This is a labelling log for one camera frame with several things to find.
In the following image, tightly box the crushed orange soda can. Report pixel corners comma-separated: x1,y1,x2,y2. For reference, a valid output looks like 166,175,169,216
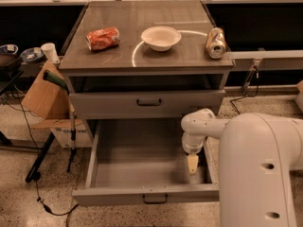
85,26,120,51

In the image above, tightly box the open grey middle drawer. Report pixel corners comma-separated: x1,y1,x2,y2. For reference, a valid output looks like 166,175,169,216
73,118,219,206

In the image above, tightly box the brown cardboard box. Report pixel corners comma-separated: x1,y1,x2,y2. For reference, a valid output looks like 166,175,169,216
22,61,92,148

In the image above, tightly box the green handled grabber tool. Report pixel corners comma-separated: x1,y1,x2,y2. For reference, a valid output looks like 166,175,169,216
43,70,78,174

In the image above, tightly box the blue bowl with item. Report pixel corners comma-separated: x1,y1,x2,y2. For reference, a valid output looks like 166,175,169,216
21,47,45,63

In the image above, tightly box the closed grey top drawer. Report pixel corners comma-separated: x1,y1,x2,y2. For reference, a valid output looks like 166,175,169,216
70,90,225,119

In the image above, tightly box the grey drawer cabinet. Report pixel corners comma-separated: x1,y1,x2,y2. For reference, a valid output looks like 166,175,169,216
60,0,234,136

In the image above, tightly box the black floor cable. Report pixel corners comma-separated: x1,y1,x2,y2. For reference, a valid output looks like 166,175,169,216
10,90,80,227

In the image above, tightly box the crushed gold soda can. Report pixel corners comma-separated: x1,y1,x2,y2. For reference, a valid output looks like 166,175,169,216
205,27,227,59

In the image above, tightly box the white paper cup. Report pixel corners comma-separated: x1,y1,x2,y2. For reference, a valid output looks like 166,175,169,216
41,43,60,63

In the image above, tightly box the black power adapter cable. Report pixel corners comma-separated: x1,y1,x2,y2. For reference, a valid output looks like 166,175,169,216
229,67,260,115

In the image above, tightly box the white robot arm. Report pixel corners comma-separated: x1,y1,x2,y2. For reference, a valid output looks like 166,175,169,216
181,109,303,227

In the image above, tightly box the black table leg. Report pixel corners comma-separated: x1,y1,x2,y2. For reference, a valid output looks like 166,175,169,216
26,133,55,183

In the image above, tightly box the white paper bowl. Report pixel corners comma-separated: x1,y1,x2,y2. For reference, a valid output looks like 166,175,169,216
141,26,182,52

